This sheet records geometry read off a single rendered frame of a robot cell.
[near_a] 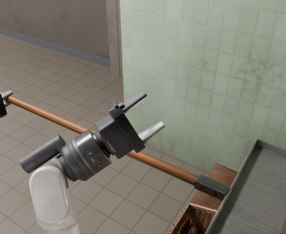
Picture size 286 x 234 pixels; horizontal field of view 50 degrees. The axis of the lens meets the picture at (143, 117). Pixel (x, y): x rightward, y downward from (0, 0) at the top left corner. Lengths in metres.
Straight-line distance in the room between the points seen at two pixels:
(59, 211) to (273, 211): 0.56
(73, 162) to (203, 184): 0.40
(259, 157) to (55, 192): 0.67
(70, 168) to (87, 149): 0.05
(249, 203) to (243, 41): 1.29
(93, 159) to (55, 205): 0.11
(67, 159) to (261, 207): 0.54
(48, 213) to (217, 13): 1.66
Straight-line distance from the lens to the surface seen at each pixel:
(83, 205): 2.41
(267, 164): 1.04
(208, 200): 1.68
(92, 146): 0.62
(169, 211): 2.34
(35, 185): 0.63
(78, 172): 0.63
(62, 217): 0.63
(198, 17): 2.09
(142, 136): 0.67
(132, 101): 0.63
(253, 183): 0.97
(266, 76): 2.05
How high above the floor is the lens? 1.85
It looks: 35 degrees down
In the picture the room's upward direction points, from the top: straight up
